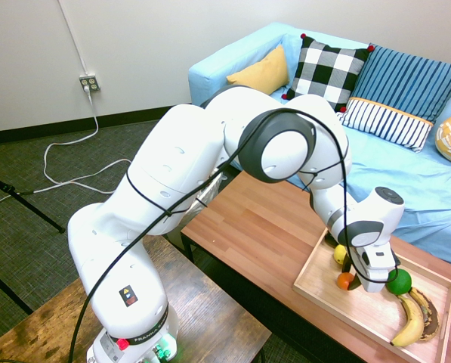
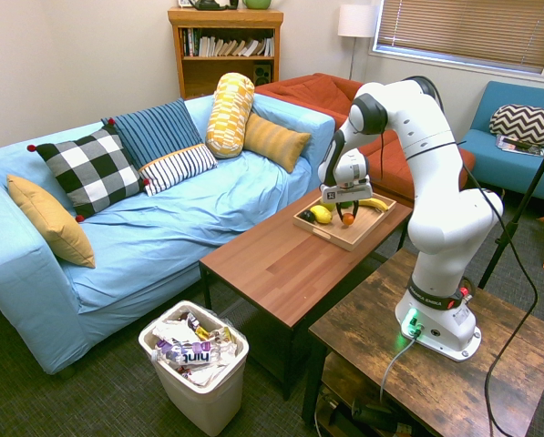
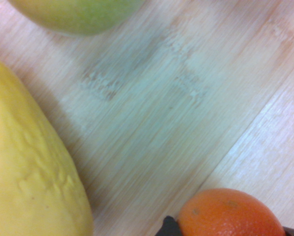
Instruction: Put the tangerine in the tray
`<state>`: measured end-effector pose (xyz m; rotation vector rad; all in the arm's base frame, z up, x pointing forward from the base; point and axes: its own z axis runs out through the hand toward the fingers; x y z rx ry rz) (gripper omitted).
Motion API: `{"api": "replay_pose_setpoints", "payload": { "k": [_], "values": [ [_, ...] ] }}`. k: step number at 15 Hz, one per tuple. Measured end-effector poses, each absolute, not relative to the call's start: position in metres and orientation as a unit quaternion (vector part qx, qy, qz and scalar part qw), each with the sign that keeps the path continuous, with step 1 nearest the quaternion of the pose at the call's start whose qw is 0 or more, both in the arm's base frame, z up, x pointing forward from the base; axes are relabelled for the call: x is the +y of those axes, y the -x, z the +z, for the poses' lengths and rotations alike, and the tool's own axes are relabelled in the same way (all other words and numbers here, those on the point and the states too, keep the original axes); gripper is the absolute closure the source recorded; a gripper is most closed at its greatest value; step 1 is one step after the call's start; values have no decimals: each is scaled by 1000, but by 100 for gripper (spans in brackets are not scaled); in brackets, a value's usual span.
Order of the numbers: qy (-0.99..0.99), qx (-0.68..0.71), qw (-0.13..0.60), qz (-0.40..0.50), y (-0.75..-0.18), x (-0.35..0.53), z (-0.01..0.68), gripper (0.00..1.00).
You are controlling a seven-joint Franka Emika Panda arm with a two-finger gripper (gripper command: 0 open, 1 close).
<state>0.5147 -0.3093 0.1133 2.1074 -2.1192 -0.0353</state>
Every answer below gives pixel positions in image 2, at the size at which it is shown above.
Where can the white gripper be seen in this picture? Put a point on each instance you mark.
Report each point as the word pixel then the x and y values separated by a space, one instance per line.
pixel 346 192

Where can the orange tangerine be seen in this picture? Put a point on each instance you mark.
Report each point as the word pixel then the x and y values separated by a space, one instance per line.
pixel 348 220

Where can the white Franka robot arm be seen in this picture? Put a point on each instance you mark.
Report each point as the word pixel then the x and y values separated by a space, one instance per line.
pixel 435 205

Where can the wooden serving tray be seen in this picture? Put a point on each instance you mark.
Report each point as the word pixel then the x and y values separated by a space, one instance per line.
pixel 349 234

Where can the yellow-green apple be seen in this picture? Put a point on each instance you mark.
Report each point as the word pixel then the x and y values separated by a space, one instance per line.
pixel 330 206

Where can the yellow lemon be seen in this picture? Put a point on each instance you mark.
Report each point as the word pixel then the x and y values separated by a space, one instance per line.
pixel 321 214

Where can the yellow banana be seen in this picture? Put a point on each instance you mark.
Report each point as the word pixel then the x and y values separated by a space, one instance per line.
pixel 377 203

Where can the black avocado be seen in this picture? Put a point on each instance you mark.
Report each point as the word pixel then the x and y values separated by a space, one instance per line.
pixel 307 216

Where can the orange ottoman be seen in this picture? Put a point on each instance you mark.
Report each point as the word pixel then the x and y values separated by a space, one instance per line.
pixel 397 168

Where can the reddish wood coffee table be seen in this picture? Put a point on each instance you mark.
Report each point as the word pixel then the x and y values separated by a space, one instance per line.
pixel 276 273

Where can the mustard striped lumbar pillow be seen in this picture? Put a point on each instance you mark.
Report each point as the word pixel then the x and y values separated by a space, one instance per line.
pixel 274 141

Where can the orange sofa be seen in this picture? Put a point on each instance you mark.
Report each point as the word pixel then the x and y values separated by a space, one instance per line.
pixel 308 93

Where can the yellow patterned bolster pillow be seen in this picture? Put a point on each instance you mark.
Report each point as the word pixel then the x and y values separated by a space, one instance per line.
pixel 229 114

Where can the black speaker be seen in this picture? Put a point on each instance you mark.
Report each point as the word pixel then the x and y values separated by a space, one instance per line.
pixel 262 74

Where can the white navy striped pillow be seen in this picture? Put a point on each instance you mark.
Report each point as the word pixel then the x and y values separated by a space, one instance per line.
pixel 178 167

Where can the magazine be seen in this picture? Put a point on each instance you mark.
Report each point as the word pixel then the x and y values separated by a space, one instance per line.
pixel 515 145

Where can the wooden bookshelf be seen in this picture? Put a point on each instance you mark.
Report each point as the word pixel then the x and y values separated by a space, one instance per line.
pixel 226 73

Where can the light blue sofa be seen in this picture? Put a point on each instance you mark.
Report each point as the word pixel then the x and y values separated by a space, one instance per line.
pixel 162 236

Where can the rustic brown side table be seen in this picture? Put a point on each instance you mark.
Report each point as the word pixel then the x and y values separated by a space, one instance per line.
pixel 413 387

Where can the white shade floor lamp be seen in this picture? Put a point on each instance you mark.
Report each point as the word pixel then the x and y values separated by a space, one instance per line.
pixel 357 20

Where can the black white chevron pillow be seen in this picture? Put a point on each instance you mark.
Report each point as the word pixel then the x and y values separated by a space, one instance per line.
pixel 524 123

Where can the row of books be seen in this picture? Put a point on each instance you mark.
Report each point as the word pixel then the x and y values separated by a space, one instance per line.
pixel 226 47

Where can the blue striped pillow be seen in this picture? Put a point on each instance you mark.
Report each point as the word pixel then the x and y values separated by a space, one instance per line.
pixel 155 129

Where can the hint plastic bottle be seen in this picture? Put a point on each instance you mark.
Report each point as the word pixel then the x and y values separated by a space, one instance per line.
pixel 189 356

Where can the brown window blinds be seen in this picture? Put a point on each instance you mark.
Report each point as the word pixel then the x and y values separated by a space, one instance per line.
pixel 463 25

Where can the green pot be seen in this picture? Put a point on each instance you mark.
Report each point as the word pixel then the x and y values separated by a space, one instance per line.
pixel 257 3

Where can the white trash bin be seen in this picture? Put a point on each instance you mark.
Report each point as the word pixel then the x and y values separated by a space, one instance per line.
pixel 203 400

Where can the black telephone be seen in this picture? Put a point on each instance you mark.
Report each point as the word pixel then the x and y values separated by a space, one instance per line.
pixel 210 4

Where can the black white checkered pillow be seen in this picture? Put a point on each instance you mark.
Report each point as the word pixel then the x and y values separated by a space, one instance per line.
pixel 91 166

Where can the plain mustard pillow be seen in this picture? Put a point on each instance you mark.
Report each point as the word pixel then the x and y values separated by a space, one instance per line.
pixel 53 223

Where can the black camera tripod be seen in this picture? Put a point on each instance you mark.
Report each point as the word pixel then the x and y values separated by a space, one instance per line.
pixel 524 200

